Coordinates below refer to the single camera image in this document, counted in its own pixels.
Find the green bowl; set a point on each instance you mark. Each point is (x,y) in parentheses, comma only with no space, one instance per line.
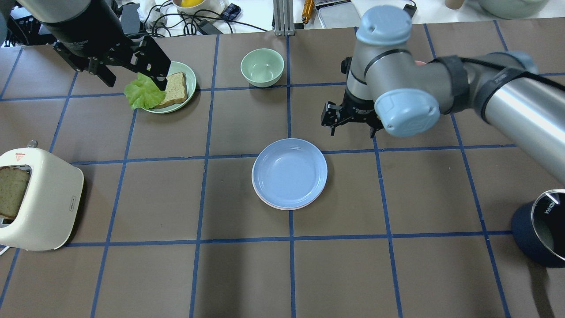
(262,67)

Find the bread slice in toaster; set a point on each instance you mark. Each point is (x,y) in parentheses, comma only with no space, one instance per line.
(13,184)

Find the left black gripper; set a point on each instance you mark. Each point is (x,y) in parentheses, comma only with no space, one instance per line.
(81,32)

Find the beige bowl with toys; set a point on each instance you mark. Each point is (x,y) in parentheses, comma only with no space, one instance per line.
(204,7)

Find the aluminium frame post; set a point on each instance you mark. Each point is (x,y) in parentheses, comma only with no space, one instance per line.
(283,18)

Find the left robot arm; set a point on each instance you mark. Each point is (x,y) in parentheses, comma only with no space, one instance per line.
(89,37)

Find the blue plate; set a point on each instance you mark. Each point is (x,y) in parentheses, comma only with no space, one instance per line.
(290,164)

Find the light green plate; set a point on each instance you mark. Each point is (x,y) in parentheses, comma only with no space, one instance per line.
(190,85)

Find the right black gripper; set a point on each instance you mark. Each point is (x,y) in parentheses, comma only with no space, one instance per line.
(358,109)

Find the green lettuce leaf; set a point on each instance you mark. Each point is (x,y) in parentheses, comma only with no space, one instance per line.
(143,93)

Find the white toaster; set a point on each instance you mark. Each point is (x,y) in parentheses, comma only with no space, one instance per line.
(49,207)

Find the bread slice on plate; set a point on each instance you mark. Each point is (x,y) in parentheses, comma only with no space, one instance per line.
(176,91)

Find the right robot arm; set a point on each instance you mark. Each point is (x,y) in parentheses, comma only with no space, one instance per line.
(387,90)

